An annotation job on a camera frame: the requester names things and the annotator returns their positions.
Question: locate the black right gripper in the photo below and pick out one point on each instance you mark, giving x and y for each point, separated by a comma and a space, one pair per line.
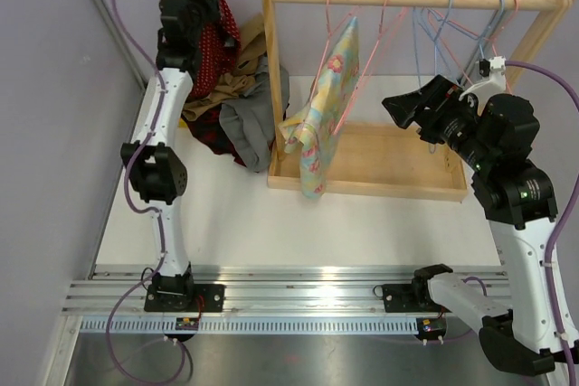
441, 96

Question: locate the blue wire hanger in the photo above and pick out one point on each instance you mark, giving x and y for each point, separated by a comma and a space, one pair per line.
419, 18
484, 40

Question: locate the red white polka-dot skirt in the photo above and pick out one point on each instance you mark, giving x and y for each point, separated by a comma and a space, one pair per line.
220, 46

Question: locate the tan brown skirt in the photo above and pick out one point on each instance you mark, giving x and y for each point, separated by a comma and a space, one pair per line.
232, 84

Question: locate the pastel floral skirt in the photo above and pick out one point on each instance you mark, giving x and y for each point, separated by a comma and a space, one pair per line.
315, 153

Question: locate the red black plaid skirt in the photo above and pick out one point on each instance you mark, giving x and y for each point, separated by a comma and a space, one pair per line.
207, 130

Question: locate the grey skirt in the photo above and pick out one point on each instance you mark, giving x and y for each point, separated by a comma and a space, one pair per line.
248, 121

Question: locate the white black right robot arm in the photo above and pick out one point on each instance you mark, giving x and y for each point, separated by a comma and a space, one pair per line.
535, 333

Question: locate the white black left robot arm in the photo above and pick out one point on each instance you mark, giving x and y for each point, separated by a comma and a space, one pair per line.
153, 169

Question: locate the wooden clothes rack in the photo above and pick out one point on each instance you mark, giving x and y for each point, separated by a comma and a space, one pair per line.
381, 159

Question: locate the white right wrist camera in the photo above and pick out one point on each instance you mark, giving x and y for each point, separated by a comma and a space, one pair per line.
492, 82

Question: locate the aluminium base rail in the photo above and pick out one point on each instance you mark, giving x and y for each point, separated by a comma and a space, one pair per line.
279, 300

